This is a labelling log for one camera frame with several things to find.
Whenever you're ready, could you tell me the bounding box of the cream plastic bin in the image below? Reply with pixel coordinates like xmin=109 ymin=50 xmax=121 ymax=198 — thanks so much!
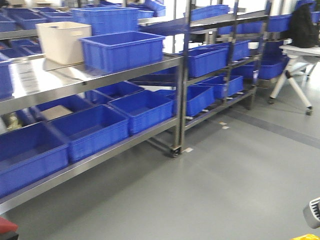
xmin=36 ymin=21 xmax=92 ymax=66

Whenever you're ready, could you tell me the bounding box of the blue bin lower shelf left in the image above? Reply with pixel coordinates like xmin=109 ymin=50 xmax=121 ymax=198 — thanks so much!
xmin=50 ymin=105 xmax=129 ymax=163

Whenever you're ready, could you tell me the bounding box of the yellow duplo block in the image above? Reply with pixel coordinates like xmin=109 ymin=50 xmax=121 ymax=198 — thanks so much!
xmin=291 ymin=233 xmax=320 ymax=240

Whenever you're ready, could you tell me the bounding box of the large blue crate behind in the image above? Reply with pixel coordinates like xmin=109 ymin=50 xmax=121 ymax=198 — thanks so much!
xmin=71 ymin=6 xmax=139 ymax=36

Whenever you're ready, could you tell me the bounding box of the black backpack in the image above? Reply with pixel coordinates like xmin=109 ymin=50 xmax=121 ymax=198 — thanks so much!
xmin=288 ymin=2 xmax=320 ymax=48

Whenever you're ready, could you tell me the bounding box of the blue target bin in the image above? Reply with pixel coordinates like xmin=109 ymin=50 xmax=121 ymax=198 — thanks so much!
xmin=79 ymin=31 xmax=165 ymax=74

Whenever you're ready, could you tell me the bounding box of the white folding desk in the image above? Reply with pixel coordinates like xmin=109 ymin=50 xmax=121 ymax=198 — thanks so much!
xmin=268 ymin=44 xmax=320 ymax=116

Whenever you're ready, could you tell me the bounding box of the red cube block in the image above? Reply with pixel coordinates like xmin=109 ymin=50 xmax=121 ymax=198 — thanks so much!
xmin=0 ymin=217 xmax=19 ymax=234

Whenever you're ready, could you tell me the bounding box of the blue bin lower shelf right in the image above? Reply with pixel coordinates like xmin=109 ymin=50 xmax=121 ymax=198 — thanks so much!
xmin=108 ymin=90 xmax=174 ymax=136

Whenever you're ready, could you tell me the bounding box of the blue bin shelf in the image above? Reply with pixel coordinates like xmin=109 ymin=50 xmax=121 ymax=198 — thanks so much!
xmin=50 ymin=105 xmax=129 ymax=163
xmin=108 ymin=90 xmax=174 ymax=136

